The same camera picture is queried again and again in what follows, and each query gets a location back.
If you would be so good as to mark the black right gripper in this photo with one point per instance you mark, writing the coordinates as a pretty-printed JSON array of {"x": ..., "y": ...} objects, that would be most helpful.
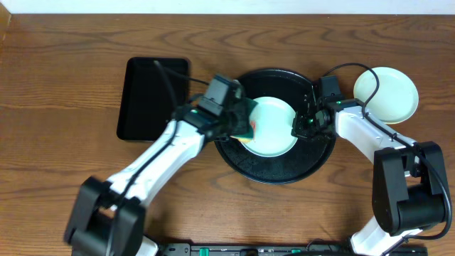
[{"x": 298, "y": 129}]

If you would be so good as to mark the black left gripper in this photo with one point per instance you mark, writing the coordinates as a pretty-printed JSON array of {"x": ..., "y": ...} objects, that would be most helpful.
[{"x": 238, "y": 116}]

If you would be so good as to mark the green and yellow sponge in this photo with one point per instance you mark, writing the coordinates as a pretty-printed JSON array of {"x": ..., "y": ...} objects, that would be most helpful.
[{"x": 243, "y": 128}]

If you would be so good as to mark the mint green plate with stain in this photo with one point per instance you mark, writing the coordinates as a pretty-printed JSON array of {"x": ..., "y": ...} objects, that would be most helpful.
[{"x": 397, "y": 98}]

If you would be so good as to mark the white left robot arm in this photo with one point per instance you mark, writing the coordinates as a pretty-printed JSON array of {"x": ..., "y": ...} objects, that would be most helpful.
[{"x": 108, "y": 216}]

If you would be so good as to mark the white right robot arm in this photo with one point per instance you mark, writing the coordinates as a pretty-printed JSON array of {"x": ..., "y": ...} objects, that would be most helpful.
[{"x": 411, "y": 198}]

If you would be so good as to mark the round black serving tray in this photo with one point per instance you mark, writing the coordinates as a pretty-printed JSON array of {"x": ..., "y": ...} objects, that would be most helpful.
[{"x": 304, "y": 158}]

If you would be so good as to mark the black rectangular water tray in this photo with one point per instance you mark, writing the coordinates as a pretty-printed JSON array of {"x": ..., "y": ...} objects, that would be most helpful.
[{"x": 146, "y": 105}]

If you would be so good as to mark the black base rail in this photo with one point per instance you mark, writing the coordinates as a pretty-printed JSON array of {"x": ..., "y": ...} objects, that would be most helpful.
[{"x": 317, "y": 247}]

